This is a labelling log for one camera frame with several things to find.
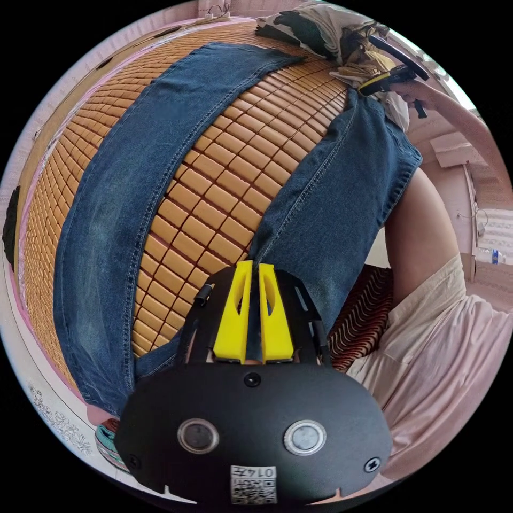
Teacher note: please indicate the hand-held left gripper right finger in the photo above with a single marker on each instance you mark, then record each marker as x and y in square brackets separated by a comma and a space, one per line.
[276, 332]

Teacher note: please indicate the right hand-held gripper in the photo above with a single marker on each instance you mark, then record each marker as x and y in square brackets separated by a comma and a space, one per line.
[402, 76]

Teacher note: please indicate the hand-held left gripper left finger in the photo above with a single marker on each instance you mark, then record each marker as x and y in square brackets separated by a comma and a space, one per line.
[232, 320]

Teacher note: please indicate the blue jeans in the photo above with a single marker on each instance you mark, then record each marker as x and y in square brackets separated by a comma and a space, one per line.
[112, 200]

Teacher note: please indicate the person's right forearm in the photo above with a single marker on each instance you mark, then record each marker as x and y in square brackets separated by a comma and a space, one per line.
[465, 116]

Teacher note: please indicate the person's right hand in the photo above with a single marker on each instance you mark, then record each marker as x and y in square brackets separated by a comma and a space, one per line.
[419, 94]

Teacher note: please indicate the pile of clothes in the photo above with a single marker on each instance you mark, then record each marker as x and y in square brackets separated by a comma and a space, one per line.
[320, 24]

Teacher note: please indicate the person's body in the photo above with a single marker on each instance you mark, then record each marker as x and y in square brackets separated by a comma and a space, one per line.
[441, 360]

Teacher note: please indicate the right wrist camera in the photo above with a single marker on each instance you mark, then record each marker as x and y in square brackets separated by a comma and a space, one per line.
[396, 54]

